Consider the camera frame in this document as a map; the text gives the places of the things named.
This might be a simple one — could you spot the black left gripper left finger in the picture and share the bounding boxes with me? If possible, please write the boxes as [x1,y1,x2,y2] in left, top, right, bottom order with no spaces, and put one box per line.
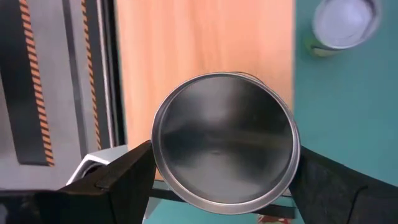
[35,140,157,224]

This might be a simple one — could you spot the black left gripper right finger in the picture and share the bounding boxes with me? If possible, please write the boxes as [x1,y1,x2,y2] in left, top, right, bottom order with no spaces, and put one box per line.
[289,146,369,224]

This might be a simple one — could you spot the orange corn can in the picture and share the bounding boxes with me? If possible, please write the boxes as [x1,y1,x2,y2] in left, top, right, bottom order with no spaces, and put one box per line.
[151,72,302,215]

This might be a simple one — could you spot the black floor mat orange stripes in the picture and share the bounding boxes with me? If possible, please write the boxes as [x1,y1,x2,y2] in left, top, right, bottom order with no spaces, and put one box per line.
[0,0,56,167]
[81,0,113,151]

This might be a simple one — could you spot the wooden shelf black metal frame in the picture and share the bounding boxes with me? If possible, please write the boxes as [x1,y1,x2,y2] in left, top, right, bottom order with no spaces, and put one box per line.
[113,0,296,219]

